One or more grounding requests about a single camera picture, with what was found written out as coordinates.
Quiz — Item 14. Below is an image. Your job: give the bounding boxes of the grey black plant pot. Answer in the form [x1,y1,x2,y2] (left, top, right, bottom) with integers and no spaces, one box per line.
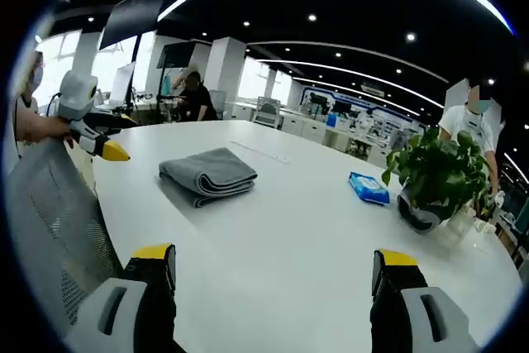
[397,193,446,235]

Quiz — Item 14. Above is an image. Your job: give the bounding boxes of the black screen on stand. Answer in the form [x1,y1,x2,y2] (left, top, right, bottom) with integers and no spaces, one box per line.
[155,41,195,69]

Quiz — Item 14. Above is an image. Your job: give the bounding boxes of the clear glass vase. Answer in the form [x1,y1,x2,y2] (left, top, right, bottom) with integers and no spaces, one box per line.
[446,203,476,246]

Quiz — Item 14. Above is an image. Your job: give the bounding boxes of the black overhead panel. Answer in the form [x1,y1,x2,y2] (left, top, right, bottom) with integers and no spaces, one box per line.
[98,0,166,51]

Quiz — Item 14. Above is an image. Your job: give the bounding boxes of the grey mesh office chair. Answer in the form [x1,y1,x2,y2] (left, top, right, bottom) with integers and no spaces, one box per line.
[6,137,125,329]

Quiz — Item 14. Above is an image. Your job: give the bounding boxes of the white background office chair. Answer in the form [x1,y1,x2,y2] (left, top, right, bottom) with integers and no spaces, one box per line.
[252,96,283,129]

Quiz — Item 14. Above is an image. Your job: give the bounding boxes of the green leafy plant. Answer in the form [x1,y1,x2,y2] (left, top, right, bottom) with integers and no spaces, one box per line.
[380,126,495,222]

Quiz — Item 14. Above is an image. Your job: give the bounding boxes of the person's left hand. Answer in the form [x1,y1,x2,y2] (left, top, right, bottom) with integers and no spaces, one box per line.
[48,117,77,150]

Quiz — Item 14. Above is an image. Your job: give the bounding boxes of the person's own upper body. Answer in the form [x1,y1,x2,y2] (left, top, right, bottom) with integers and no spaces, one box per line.
[7,49,46,164]

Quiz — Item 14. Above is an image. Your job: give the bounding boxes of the grey towel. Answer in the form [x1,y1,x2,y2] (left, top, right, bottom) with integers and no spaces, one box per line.
[158,146,259,209]

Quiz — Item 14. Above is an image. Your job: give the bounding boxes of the blue wet wipes packet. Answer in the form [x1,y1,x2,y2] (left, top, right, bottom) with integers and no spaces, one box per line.
[347,171,391,205]

